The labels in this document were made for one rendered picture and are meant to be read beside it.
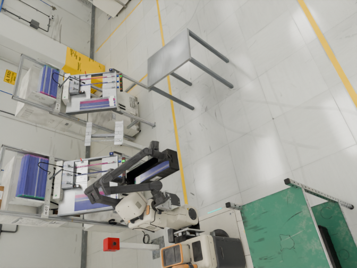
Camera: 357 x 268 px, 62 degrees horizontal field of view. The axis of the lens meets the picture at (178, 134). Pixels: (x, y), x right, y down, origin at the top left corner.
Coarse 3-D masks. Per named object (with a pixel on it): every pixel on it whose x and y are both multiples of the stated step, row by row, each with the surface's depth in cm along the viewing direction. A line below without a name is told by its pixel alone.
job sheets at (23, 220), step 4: (16, 220) 331; (20, 220) 333; (24, 220) 334; (28, 220) 336; (32, 220) 338; (36, 220) 339; (40, 220) 341; (28, 224) 349; (32, 224) 351; (36, 224) 353; (40, 224) 355
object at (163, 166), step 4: (160, 164) 254; (164, 164) 251; (168, 164) 247; (152, 168) 261; (156, 168) 257; (160, 168) 253; (164, 168) 250; (144, 172) 267; (148, 172) 264; (152, 172) 259; (156, 172) 256; (140, 176) 270; (144, 176) 266; (148, 176) 262; (136, 180) 273; (140, 180) 269
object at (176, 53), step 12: (180, 36) 338; (192, 36) 341; (168, 48) 348; (180, 48) 331; (156, 60) 360; (168, 60) 341; (180, 60) 324; (192, 60) 317; (228, 60) 384; (156, 72) 352; (168, 72) 333; (228, 84) 358; (168, 96) 375; (192, 108) 403
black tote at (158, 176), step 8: (168, 152) 243; (176, 152) 250; (152, 160) 258; (168, 160) 239; (176, 160) 245; (136, 168) 268; (144, 168) 271; (168, 168) 236; (176, 168) 241; (128, 176) 276; (136, 176) 281; (152, 176) 247; (160, 176) 249; (128, 184) 271
